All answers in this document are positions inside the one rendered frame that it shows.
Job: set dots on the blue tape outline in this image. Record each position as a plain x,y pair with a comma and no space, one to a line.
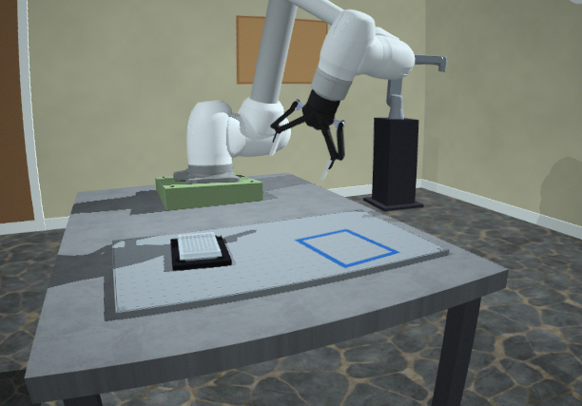
339,262

